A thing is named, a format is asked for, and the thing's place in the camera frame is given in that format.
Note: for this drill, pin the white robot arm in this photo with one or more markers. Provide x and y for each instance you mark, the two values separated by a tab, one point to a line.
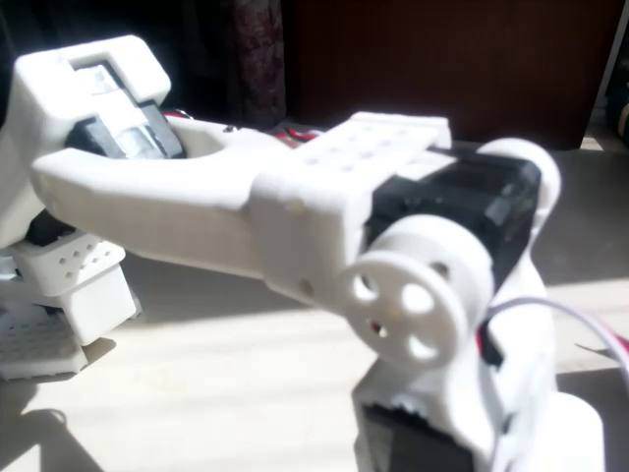
172	206

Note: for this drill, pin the dark floral curtain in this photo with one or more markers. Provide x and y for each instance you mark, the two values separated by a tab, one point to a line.
260	59

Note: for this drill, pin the dark brown wooden cabinet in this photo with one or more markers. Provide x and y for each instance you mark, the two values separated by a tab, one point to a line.
442	59

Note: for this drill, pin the dark blue yellow object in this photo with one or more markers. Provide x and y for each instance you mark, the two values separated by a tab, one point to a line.
619	108

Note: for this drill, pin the white perforated base plate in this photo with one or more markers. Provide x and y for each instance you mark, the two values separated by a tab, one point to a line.
29	344

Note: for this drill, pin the white door frame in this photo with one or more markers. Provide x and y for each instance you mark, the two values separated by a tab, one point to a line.
608	69

